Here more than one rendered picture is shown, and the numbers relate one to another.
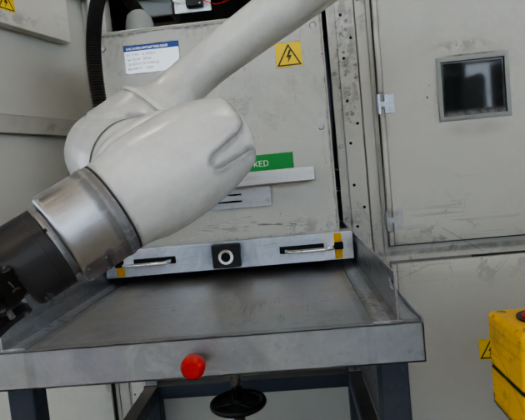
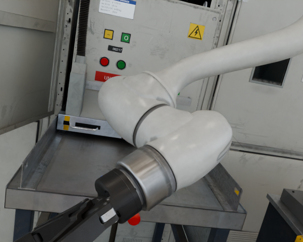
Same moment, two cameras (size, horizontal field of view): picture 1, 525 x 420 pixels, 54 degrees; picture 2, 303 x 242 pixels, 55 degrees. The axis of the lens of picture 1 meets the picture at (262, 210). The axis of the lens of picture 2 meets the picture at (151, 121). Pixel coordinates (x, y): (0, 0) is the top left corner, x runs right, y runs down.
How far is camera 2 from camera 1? 0.32 m
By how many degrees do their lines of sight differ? 17
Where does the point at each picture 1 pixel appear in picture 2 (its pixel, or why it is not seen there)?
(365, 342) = (217, 217)
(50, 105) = (36, 8)
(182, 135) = (210, 143)
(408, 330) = (239, 216)
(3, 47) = not seen: outside the picture
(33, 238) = (132, 196)
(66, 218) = (150, 187)
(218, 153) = (221, 153)
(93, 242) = (158, 199)
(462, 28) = not seen: hidden behind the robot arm
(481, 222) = (249, 136)
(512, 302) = (249, 175)
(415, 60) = not seen: hidden behind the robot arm
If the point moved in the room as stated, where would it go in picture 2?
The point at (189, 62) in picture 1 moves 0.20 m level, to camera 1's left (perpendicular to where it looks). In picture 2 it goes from (189, 67) to (89, 49)
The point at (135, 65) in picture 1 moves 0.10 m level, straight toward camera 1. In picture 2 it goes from (106, 7) to (113, 6)
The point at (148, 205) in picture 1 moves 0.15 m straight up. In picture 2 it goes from (186, 180) to (210, 85)
